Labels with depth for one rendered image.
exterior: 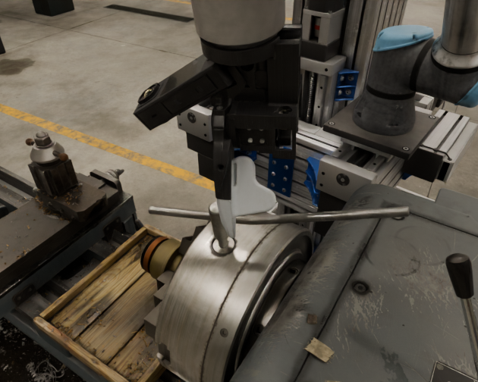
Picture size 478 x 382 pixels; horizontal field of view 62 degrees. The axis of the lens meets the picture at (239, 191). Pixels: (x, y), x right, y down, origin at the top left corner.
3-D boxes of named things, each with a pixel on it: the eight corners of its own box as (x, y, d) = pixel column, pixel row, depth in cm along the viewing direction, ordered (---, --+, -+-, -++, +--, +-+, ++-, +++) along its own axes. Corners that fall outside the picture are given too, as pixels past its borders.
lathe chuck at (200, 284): (296, 282, 89) (298, 184, 66) (217, 418, 72) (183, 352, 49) (261, 264, 92) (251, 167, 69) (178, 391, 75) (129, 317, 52)
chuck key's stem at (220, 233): (217, 260, 61) (205, 212, 52) (220, 248, 62) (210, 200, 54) (231, 261, 60) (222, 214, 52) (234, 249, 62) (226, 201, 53)
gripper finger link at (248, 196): (272, 250, 40) (276, 158, 38) (214, 244, 41) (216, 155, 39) (275, 240, 43) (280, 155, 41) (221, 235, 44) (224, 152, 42)
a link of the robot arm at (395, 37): (381, 70, 103) (394, 15, 95) (432, 86, 96) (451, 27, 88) (356, 84, 97) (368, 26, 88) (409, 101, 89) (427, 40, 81)
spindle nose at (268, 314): (314, 303, 79) (320, 242, 64) (262, 402, 68) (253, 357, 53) (300, 296, 80) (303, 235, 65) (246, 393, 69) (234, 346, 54)
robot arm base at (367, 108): (367, 101, 111) (375, 67, 105) (422, 117, 104) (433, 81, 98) (342, 123, 102) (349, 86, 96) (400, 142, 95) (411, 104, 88)
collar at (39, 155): (71, 151, 99) (68, 141, 97) (44, 167, 94) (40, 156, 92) (51, 142, 102) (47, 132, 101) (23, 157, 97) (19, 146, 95)
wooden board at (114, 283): (238, 279, 100) (238, 268, 98) (137, 405, 77) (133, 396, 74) (148, 233, 113) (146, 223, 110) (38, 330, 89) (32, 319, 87)
